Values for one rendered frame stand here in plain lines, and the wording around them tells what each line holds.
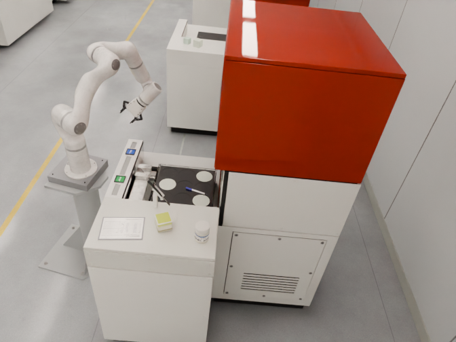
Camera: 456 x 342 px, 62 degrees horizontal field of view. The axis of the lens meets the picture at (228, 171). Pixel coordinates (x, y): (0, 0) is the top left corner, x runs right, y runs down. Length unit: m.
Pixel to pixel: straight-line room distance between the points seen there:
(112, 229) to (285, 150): 0.92
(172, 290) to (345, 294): 1.48
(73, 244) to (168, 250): 1.40
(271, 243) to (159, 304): 0.71
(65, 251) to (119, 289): 1.12
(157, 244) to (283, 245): 0.79
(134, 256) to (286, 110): 0.98
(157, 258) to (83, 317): 1.10
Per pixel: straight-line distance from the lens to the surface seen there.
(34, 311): 2.96
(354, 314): 3.03
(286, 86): 1.64
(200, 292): 2.07
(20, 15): 6.79
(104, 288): 2.16
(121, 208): 2.06
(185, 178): 2.32
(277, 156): 1.83
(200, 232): 1.82
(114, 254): 1.91
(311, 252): 2.36
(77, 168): 2.41
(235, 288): 2.64
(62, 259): 3.14
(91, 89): 2.20
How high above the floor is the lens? 2.42
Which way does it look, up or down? 40 degrees down
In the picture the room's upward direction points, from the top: 7 degrees clockwise
